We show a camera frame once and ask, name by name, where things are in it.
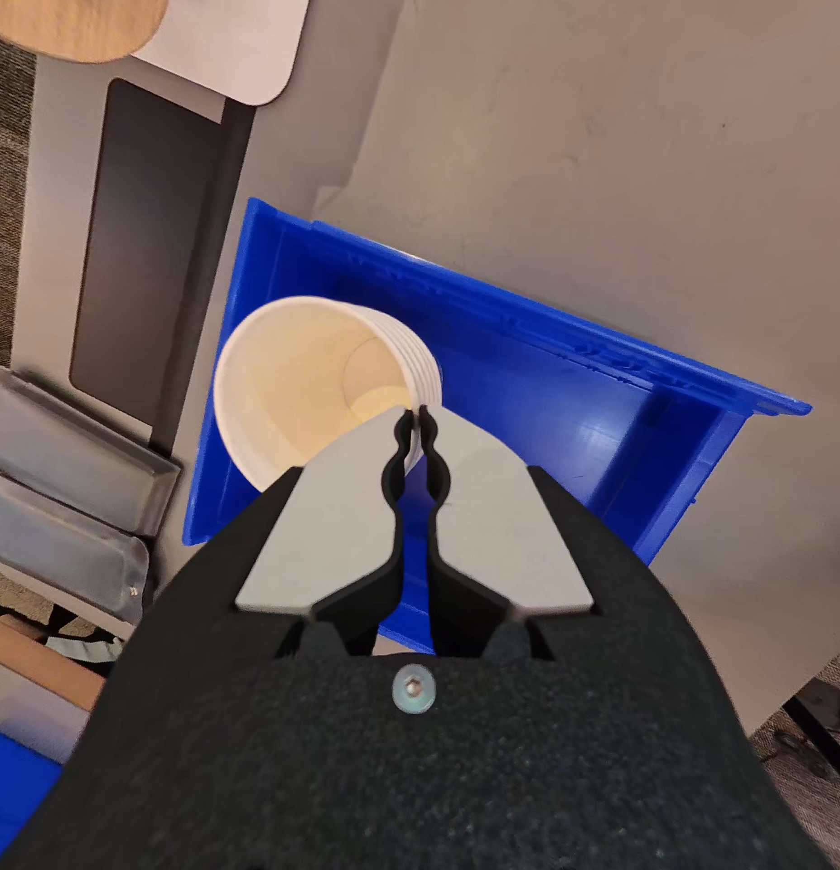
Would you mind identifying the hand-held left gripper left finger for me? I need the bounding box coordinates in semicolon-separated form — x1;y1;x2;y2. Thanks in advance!
234;404;414;658

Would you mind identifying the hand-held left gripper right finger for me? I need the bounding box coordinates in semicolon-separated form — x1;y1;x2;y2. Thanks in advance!
419;404;595;658

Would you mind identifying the blue plastic bin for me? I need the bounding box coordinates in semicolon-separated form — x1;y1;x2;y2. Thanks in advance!
0;730;64;864
182;197;814;657

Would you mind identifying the white paper cup green band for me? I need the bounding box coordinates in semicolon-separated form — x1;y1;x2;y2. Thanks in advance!
212;295;424;493

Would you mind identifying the grey metal tray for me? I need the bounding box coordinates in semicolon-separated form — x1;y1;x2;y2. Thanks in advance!
0;469;152;629
0;367;183;538

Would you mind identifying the wooden desk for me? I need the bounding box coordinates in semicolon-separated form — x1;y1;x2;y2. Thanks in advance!
0;615;108;711

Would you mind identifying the white board stand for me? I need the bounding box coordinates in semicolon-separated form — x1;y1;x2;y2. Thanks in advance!
140;0;311;106

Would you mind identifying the dark table cable cover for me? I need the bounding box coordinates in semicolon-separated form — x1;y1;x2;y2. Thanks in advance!
68;77;227;446

